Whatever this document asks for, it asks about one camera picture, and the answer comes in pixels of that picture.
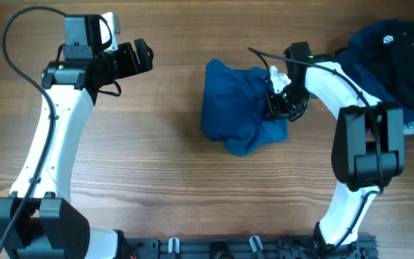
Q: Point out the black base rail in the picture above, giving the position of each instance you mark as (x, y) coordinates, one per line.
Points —
(286, 247)

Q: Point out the blue polo shirt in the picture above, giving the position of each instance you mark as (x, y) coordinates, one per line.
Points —
(233, 109)

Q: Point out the navy blue folded garment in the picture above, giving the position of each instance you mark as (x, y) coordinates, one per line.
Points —
(349, 58)

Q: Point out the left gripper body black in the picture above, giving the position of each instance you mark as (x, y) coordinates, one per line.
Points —
(123, 63)

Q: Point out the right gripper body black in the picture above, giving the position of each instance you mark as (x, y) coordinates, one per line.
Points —
(287, 102)

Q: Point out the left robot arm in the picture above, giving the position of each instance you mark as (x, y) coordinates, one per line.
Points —
(37, 219)

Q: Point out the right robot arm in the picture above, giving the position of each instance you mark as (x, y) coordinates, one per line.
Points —
(368, 144)

